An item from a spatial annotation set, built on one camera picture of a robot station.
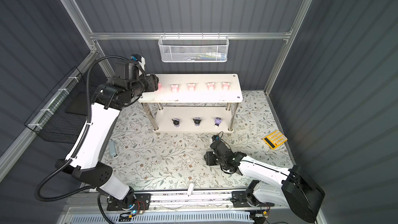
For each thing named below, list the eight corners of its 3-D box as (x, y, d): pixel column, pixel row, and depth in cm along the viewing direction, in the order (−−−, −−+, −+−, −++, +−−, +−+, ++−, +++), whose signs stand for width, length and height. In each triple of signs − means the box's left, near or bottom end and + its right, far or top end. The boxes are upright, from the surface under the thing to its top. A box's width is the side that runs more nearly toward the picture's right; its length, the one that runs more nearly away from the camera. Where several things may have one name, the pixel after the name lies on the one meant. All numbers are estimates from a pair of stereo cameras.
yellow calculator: (272, 150, 92) (274, 148, 91) (262, 139, 97) (263, 137, 95) (287, 140, 96) (288, 139, 95) (276, 130, 101) (277, 129, 99)
